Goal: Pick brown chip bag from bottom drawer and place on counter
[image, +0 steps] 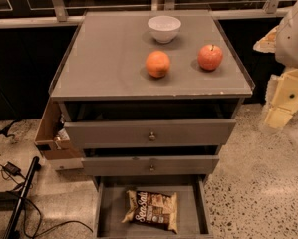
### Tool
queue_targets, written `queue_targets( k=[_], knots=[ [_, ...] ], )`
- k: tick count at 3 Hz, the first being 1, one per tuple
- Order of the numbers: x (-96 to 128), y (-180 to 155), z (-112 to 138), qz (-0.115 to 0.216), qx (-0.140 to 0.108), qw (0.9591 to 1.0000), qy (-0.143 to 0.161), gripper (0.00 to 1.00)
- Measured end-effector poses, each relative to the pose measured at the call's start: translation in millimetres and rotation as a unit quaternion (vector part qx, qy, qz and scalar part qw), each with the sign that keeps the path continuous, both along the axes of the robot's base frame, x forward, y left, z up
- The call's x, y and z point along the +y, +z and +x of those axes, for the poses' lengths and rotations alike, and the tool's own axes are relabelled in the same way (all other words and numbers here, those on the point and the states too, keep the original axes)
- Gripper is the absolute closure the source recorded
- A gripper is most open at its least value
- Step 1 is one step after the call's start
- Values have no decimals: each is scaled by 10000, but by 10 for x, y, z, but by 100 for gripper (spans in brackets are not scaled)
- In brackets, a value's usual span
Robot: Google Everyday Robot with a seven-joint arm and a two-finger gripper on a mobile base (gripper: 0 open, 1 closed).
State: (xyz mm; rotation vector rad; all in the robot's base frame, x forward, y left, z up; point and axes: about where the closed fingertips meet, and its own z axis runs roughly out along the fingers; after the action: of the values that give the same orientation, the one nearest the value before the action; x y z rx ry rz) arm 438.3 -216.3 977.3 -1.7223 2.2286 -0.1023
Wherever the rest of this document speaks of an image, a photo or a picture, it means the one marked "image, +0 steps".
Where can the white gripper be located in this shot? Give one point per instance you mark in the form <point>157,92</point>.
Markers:
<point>294,40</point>

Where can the brown sea salt chip bag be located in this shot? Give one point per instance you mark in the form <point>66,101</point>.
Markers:
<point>153,209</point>

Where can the grey drawer cabinet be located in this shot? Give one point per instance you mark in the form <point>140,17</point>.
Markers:
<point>104,77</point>

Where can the grey middle drawer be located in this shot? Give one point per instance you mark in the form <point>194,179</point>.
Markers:
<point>150,165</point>

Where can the grey drawer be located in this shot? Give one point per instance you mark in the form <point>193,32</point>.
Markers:
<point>192,218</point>
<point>150,165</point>
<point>149,133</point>

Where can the grey bottom drawer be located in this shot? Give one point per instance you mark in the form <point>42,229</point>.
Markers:
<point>192,218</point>

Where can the grey top drawer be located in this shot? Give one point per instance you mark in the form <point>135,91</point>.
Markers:
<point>149,133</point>

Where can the red apple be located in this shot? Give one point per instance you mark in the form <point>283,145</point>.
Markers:
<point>210,57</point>

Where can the white ceramic bowl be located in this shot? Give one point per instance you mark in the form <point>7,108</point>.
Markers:
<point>164,28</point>

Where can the orange fruit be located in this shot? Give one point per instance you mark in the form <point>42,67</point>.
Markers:
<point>157,64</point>

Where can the brown cardboard box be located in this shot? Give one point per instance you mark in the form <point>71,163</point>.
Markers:
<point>52,141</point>

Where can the black pole on floor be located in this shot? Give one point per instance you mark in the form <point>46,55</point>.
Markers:
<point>21,197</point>

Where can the black power adapter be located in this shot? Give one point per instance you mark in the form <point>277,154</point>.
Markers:
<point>12,169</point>

